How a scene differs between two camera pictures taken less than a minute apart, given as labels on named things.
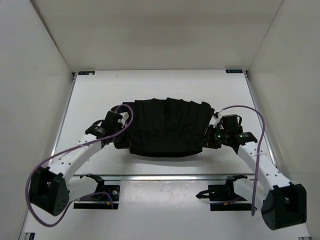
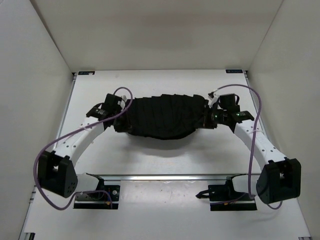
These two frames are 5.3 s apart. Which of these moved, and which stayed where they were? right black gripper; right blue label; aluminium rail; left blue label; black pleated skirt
Moved: black pleated skirt; right black gripper
Stayed: aluminium rail; right blue label; left blue label
